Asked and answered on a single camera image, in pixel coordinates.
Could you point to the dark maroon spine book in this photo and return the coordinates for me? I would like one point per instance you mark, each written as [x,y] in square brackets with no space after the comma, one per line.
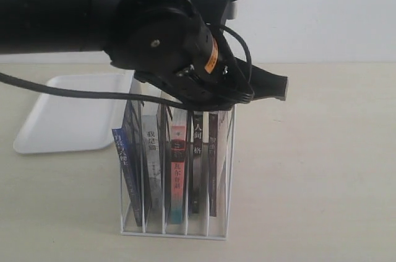
[219,128]

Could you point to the white rectangular tray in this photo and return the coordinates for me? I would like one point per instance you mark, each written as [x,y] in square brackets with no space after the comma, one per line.
[59,124]

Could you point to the white wire book rack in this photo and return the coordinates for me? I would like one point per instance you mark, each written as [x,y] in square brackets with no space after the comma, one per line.
[197,226]

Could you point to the black spine book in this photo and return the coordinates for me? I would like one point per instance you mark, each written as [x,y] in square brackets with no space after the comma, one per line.
[196,170]

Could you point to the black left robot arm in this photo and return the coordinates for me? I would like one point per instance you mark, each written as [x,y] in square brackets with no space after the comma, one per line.
[61,26]

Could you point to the red spine book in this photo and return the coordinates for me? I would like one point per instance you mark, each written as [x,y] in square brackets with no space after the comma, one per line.
[178,161]

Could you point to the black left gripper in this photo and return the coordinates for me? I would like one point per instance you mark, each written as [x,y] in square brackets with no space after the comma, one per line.
[193,62]

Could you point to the dark blue moon book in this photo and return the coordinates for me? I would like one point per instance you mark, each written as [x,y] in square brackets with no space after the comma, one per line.
[127,141]

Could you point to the grey spine book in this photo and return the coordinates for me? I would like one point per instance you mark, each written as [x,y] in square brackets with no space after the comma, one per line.
[151,126]

